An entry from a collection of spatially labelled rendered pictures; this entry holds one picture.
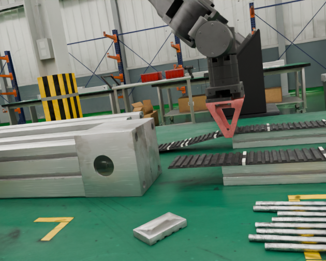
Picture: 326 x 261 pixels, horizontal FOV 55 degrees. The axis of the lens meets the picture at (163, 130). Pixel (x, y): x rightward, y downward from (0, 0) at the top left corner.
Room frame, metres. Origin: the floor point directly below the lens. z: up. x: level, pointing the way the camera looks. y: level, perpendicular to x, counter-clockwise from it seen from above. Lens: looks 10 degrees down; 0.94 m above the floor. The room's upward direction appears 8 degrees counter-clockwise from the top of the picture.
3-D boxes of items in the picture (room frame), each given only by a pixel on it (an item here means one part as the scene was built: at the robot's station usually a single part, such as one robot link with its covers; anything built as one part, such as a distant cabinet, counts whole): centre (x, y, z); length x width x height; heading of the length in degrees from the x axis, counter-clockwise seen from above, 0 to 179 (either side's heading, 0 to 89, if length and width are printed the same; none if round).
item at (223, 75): (0.61, -0.13, 0.92); 0.10 x 0.07 x 0.07; 162
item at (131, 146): (0.48, 0.07, 0.83); 0.12 x 0.09 x 0.10; 162
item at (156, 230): (0.31, 0.02, 0.78); 0.05 x 0.03 x 0.01; 127
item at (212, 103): (0.60, -0.13, 0.85); 0.07 x 0.07 x 0.09; 72
